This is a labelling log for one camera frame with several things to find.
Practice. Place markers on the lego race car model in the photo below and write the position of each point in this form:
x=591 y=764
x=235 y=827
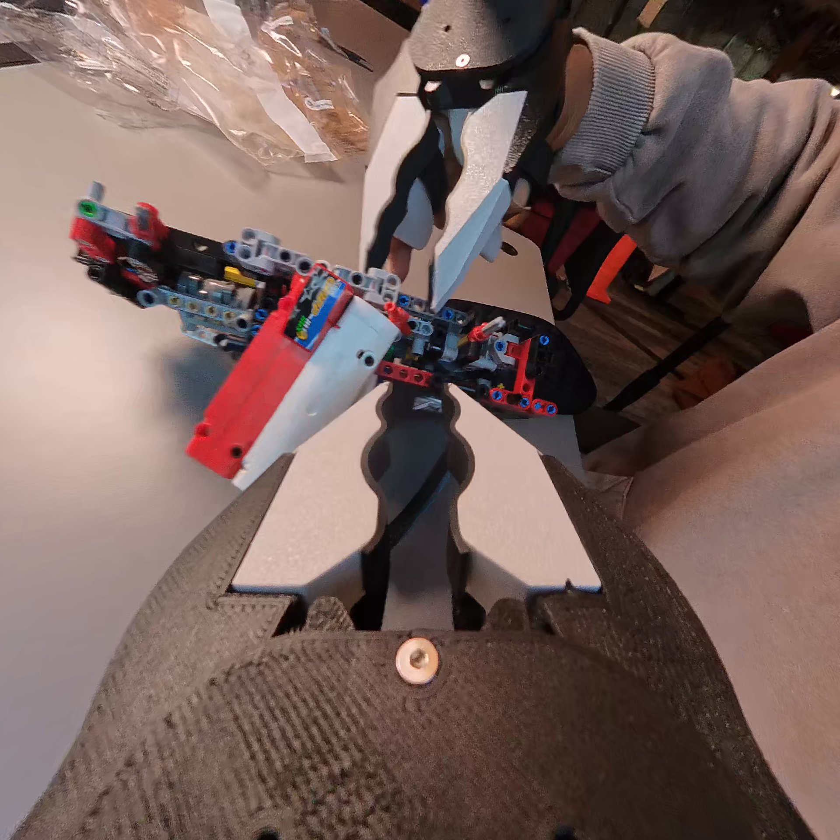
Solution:
x=197 y=275

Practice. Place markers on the person's right forearm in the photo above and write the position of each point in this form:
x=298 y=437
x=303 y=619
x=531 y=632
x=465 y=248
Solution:
x=689 y=144

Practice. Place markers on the red lego slope piece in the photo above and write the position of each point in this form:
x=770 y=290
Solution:
x=256 y=394

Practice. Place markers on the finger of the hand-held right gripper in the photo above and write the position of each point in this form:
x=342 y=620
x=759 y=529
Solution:
x=482 y=170
x=387 y=164

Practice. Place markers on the red chair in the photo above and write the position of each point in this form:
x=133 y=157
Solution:
x=558 y=229

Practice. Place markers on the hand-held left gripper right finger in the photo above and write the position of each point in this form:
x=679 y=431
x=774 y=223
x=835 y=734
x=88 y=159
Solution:
x=525 y=518

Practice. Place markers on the person's right hand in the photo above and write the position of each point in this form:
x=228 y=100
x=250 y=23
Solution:
x=399 y=259

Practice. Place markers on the clear plastic bag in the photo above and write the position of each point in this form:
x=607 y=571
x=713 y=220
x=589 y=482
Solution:
x=164 y=65

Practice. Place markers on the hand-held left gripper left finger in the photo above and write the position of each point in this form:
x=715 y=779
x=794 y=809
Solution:
x=308 y=518

